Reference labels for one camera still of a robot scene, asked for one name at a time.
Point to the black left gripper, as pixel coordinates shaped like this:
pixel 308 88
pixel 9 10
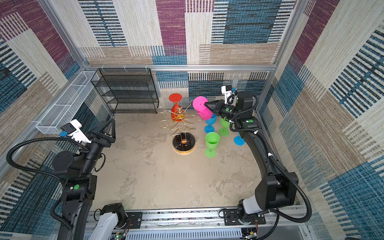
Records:
pixel 105 141

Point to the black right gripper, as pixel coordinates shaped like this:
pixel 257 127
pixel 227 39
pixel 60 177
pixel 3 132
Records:
pixel 220 102

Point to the magenta wine glass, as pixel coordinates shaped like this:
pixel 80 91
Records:
pixel 199 105

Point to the blue wine glass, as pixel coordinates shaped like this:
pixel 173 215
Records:
pixel 209 127
pixel 238 140

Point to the green front wine glass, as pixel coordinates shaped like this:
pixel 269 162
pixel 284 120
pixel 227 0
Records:
pixel 224 131

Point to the green wine glass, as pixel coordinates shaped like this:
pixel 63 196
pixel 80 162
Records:
pixel 224 131
pixel 212 141

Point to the red wine glass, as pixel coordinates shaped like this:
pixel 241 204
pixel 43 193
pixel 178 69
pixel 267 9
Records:
pixel 176 109

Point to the blue front wine glass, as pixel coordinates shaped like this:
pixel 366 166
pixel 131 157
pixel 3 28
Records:
pixel 238 140

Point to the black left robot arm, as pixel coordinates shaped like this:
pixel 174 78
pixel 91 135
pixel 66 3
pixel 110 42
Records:
pixel 76 174

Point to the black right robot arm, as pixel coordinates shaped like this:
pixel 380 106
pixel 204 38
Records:
pixel 277 188

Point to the black mesh shelf rack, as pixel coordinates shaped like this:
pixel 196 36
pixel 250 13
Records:
pixel 127 91

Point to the gold wine glass rack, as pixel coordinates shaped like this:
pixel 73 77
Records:
pixel 183 141

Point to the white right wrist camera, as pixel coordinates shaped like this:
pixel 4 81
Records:
pixel 229 94

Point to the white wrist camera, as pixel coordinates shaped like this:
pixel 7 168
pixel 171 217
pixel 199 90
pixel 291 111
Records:
pixel 229 94
pixel 73 131

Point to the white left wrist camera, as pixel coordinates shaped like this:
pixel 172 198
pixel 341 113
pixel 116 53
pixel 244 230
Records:
pixel 73 131

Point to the white wire basket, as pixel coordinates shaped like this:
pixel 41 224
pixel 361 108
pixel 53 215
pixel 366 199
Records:
pixel 66 106

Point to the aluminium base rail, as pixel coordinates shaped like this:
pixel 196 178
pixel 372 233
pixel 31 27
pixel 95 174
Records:
pixel 195 224

